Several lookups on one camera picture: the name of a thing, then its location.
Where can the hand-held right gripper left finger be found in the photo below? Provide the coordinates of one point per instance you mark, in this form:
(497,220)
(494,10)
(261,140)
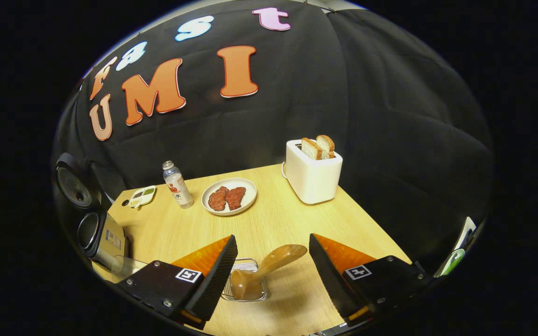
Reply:
(217,280)

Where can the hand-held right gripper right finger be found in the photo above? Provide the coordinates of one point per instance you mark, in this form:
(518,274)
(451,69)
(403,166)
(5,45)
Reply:
(329,280)

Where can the wooden spoon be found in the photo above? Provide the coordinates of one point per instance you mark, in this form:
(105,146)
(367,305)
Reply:
(283,256)

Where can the black rice cooker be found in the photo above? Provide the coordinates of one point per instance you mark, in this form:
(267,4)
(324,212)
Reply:
(105,242)

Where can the red meat piece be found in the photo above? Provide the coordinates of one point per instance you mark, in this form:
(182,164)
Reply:
(235,197)
(217,199)

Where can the round white plate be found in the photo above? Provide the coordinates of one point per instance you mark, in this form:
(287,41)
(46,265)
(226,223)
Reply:
(249,189)

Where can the small clear drink bottle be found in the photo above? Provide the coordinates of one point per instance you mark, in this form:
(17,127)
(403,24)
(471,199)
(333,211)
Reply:
(179,189)

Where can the white toaster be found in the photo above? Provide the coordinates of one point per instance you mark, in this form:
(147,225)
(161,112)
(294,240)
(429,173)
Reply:
(313,179)

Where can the small white sauce dish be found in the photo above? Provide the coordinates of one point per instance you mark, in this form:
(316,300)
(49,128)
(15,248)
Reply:
(142,198)

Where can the green white object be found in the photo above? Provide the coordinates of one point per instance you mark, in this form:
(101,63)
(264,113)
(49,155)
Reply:
(453,261)

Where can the toasted bread slice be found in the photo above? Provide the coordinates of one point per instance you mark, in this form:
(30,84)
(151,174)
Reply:
(327,145)
(311,149)

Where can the black backdrop cloth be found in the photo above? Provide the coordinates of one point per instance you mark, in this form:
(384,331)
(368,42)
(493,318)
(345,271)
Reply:
(390,116)

